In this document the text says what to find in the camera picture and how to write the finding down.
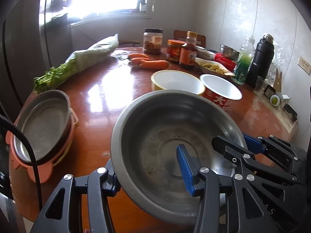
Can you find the pickle jar black lid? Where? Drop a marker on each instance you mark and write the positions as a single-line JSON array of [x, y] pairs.
[[152, 40]]

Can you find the bagged celery bunch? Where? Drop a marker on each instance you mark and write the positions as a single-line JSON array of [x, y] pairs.
[[77, 62]]

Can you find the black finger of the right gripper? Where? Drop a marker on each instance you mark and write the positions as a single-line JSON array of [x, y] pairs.
[[243, 159]]

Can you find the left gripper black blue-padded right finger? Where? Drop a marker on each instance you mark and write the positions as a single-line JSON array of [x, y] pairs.
[[244, 212]]

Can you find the orange plastic plate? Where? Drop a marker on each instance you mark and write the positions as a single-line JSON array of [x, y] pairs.
[[45, 170]]

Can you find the red chili sauce jar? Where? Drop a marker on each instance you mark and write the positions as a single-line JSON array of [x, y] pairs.
[[173, 50]]

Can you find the yellow enamel bowl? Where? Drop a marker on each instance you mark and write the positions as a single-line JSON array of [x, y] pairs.
[[176, 80]]

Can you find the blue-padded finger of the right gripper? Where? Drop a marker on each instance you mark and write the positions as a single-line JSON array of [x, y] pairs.
[[254, 144]]

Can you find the small steel bowl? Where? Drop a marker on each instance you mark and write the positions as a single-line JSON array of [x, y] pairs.
[[228, 52]]

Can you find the black thermos flask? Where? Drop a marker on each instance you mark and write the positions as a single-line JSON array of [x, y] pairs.
[[262, 60]]

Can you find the brown sauce bottle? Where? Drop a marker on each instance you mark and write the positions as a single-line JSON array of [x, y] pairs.
[[189, 51]]

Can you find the stainless steel bowl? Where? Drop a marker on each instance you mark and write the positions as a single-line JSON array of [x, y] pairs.
[[143, 150]]

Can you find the red box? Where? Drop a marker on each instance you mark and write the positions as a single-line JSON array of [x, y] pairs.
[[228, 63]]

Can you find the yellow shell-shaped plate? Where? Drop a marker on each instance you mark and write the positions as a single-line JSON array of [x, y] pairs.
[[66, 146]]

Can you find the carrot far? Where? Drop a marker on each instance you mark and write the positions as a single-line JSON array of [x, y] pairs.
[[137, 55]]

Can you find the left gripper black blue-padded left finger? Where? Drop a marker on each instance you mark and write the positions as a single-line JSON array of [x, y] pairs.
[[63, 210]]

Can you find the drinking glass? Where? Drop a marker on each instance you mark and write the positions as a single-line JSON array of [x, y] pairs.
[[260, 86]]

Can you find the steel bowl behind jars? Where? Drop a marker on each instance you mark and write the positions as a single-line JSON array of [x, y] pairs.
[[205, 54]]

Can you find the wooden chair back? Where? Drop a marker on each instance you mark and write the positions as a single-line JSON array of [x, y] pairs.
[[182, 35]]

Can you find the carrot near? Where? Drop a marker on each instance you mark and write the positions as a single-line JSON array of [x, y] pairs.
[[154, 65]]

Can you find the wall power socket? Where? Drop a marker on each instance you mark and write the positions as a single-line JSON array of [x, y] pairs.
[[302, 63]]

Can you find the wooden chair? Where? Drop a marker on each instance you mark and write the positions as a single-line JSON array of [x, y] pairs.
[[182, 35], [123, 42]]

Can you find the grey refrigerator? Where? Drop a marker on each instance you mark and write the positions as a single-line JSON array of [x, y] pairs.
[[35, 36]]

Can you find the middle carrot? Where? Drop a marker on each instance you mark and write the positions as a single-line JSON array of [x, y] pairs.
[[138, 60]]

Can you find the red white enamel bowl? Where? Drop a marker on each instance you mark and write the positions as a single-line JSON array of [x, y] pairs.
[[220, 91]]

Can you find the green liquid plastic bottle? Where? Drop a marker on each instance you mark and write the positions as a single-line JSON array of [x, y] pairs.
[[246, 55]]

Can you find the metal pan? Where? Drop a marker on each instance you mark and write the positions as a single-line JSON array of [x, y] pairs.
[[46, 122]]

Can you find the dish with yellow food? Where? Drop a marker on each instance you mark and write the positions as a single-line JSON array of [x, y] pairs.
[[214, 68]]

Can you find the carrot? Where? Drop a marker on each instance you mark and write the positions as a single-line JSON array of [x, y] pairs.
[[137, 55], [154, 65], [138, 60]]

